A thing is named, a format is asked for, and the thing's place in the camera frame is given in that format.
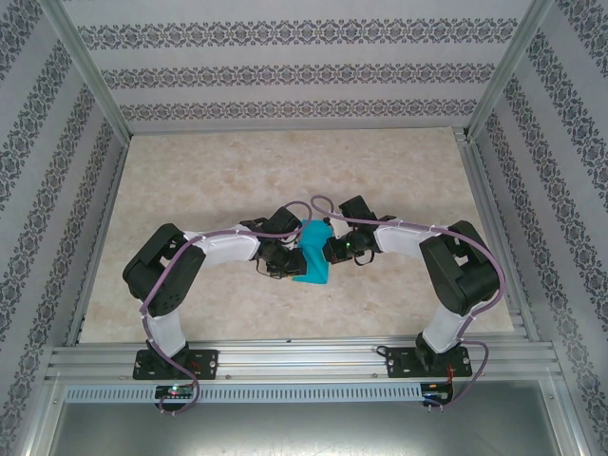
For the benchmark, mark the teal cloth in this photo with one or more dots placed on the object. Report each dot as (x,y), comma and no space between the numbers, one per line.
(314,273)

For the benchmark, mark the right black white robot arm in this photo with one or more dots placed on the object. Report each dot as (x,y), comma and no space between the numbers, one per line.
(456,271)

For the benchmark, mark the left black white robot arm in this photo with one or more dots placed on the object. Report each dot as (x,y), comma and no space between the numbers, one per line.
(161,275)

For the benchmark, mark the grey metal sheet panel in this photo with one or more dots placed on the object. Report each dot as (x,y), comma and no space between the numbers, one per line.
(304,427)

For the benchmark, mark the aluminium mounting rail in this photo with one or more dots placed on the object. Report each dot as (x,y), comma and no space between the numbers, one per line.
(309,361)

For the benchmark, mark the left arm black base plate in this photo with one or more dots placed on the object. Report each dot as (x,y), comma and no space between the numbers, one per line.
(209,363)

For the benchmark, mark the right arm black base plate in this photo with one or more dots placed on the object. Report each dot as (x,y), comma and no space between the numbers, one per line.
(396,363)

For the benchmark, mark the aluminium side rail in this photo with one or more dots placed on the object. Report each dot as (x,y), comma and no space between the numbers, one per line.
(107,209)
(482,190)

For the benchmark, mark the aluminium frame post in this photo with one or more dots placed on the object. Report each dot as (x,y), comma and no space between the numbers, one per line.
(92,71)
(506,71)

